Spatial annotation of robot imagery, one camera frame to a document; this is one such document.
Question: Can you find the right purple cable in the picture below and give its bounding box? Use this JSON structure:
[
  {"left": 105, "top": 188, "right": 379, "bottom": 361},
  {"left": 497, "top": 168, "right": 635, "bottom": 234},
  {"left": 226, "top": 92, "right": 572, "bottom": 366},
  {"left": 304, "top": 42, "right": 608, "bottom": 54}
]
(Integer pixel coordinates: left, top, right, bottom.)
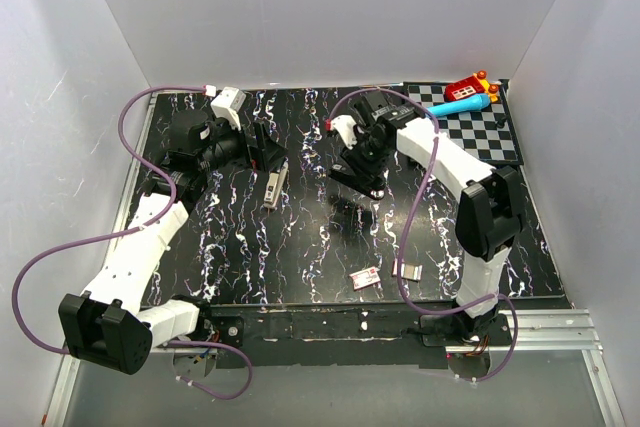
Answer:
[{"left": 327, "top": 87, "right": 519, "bottom": 382}]

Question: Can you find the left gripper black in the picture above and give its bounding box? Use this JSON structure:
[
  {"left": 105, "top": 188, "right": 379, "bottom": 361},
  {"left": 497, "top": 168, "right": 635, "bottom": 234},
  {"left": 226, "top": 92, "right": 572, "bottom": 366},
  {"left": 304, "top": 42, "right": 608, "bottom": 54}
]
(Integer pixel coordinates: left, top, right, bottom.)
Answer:
[{"left": 198, "top": 113, "right": 288, "bottom": 174}]

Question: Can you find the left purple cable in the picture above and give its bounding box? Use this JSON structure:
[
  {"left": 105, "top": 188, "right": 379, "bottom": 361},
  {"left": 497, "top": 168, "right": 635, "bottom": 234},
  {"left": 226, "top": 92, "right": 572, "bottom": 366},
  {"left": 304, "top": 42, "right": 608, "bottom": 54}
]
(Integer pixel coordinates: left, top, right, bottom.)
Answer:
[{"left": 10, "top": 84, "right": 255, "bottom": 402}]

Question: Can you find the purple cable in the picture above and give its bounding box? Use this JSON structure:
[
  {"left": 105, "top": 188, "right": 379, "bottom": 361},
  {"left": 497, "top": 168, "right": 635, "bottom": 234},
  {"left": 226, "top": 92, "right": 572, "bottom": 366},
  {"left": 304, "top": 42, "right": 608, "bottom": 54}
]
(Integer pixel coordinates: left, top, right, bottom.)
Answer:
[
  {"left": 327, "top": 87, "right": 519, "bottom": 382},
  {"left": 10, "top": 84, "right": 255, "bottom": 402}
]

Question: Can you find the blue toy marker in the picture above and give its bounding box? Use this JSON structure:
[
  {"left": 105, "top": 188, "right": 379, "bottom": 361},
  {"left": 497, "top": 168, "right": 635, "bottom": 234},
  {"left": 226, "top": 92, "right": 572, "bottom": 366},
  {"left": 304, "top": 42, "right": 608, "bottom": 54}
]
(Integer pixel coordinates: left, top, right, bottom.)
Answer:
[{"left": 427, "top": 93, "right": 491, "bottom": 118}]

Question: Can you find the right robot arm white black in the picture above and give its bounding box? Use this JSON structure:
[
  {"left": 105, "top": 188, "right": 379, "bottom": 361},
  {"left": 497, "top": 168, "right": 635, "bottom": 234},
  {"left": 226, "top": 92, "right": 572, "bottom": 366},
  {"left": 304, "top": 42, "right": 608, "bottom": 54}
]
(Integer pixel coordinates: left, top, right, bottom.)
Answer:
[{"left": 325, "top": 88, "right": 524, "bottom": 345}]

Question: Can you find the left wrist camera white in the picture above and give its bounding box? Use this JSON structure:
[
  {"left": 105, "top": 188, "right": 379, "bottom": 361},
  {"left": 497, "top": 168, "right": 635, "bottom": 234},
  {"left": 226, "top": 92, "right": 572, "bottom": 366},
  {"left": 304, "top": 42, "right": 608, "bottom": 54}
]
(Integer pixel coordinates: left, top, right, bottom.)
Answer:
[{"left": 211, "top": 86, "right": 246, "bottom": 131}]

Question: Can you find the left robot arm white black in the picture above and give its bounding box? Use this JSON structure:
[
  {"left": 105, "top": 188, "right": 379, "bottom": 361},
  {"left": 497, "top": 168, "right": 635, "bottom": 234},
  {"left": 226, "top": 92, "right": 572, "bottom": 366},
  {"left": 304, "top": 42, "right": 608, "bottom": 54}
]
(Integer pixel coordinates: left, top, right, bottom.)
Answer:
[{"left": 58, "top": 110, "right": 286, "bottom": 374}]

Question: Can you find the black stapler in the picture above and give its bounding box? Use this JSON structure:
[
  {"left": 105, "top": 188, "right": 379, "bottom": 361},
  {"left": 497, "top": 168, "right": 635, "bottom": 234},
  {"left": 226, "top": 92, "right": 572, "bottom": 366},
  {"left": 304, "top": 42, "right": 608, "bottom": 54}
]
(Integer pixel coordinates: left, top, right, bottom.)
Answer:
[{"left": 351, "top": 176, "right": 386, "bottom": 201}]

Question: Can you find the red white staple box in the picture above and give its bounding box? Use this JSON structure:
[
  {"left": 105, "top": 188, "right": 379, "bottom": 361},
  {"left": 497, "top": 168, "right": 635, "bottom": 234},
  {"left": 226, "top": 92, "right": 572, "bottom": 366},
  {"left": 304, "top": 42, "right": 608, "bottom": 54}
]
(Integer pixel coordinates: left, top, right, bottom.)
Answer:
[{"left": 350, "top": 267, "right": 380, "bottom": 291}]

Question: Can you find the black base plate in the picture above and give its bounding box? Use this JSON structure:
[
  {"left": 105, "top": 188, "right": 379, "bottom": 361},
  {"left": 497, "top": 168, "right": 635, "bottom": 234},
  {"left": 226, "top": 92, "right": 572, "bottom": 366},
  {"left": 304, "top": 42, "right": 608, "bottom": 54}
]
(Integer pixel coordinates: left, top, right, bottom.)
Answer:
[{"left": 184, "top": 302, "right": 511, "bottom": 370}]

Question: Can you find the red toy block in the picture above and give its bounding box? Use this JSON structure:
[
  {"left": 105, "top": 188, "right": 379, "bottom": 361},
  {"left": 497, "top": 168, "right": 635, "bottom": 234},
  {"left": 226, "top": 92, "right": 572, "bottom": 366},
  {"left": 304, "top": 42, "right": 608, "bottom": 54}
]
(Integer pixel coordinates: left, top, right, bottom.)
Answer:
[{"left": 444, "top": 70, "right": 500, "bottom": 103}]

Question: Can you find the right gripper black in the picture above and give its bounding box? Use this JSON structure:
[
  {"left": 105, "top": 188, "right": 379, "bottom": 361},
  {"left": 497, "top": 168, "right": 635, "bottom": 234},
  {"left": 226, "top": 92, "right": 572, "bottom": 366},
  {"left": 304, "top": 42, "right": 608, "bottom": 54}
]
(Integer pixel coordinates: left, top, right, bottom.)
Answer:
[{"left": 338, "top": 132, "right": 391, "bottom": 187}]

